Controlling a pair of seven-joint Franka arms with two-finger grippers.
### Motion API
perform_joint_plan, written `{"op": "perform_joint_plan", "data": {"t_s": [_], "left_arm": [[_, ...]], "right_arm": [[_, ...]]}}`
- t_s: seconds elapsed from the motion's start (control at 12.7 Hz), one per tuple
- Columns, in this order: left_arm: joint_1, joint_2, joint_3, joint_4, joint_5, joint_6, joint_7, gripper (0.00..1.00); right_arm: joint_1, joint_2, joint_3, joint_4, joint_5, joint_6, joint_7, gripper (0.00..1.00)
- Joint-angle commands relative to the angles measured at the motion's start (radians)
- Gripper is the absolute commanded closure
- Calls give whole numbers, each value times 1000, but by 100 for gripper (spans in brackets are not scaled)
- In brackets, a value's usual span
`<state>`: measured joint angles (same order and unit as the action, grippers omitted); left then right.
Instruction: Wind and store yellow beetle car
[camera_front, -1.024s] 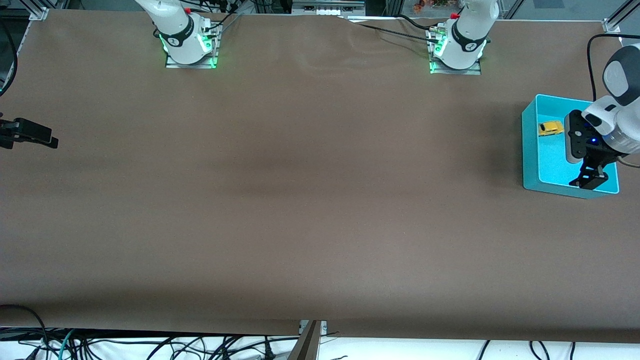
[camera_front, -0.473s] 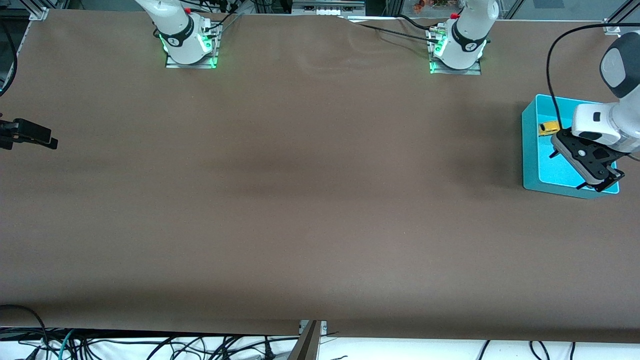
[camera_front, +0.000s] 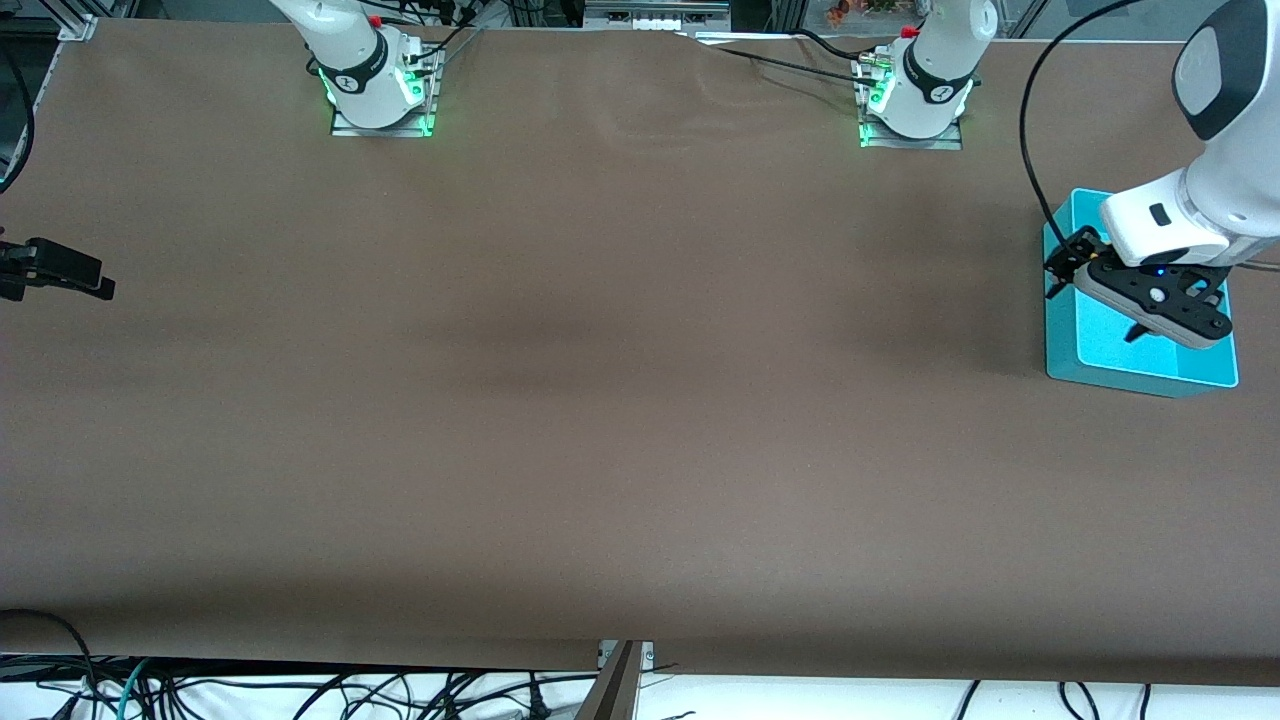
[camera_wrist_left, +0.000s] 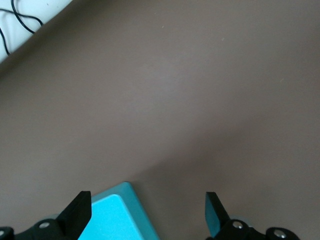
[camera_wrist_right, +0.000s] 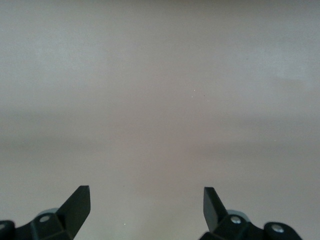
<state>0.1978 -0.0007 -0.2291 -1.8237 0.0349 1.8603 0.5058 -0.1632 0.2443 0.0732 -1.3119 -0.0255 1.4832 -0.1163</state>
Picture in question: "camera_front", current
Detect teal plastic storage bin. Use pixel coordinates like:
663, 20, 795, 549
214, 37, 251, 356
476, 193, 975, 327
1043, 188, 1239, 398

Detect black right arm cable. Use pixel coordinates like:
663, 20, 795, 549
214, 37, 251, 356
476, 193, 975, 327
0, 40, 39, 193

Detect grey power strip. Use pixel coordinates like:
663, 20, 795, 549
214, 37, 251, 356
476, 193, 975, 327
583, 0, 733, 33

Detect metal frame post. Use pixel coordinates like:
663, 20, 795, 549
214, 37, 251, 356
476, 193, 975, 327
575, 640, 656, 720

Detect aluminium table side rail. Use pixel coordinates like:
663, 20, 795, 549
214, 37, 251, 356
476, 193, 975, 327
0, 38, 63, 191

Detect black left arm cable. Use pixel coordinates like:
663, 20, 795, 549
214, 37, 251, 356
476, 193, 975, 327
1020, 0, 1146, 251

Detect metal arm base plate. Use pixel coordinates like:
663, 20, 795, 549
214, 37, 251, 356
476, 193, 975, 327
330, 42, 442, 139
857, 55, 965, 152

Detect small orange items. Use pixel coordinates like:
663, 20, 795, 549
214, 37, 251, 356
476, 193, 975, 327
826, 0, 901, 27

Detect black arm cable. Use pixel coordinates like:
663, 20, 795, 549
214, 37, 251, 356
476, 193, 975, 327
1020, 0, 1146, 251
0, 40, 39, 193

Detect teal cable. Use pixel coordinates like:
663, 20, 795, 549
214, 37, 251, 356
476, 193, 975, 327
112, 657, 153, 720

